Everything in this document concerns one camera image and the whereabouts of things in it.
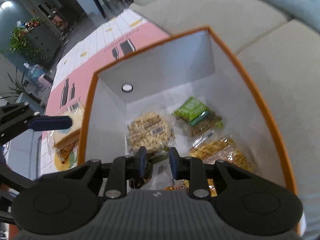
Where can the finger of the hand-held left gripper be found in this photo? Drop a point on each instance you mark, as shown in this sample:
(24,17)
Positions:
(52,123)

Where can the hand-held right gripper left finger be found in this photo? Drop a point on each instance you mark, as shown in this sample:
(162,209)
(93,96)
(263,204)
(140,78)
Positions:
(142,160)

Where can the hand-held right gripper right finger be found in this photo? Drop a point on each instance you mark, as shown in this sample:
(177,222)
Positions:
(173,163)

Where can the sliced bread packet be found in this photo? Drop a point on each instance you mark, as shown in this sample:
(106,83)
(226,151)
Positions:
(72,136)

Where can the round puffed rice cake packet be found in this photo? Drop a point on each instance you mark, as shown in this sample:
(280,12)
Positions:
(148,130)

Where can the yellow waffle packet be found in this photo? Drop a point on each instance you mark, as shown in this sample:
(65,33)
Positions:
(220,150)

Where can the orange cardboard box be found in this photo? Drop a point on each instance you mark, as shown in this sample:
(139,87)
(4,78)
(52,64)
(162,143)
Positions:
(250,87)

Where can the pink space heater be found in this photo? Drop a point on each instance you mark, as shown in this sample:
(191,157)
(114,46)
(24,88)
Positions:
(45,81)

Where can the blue water bottle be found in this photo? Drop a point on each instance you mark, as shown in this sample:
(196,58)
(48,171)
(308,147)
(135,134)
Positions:
(33,71)

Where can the dark grey cabinet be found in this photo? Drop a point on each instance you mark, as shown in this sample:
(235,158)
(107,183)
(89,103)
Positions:
(42,41)

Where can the green leafy potted plant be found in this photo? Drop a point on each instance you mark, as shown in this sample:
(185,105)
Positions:
(23,41)

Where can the pink and white printed tablecloth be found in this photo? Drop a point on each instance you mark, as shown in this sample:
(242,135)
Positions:
(100,45)

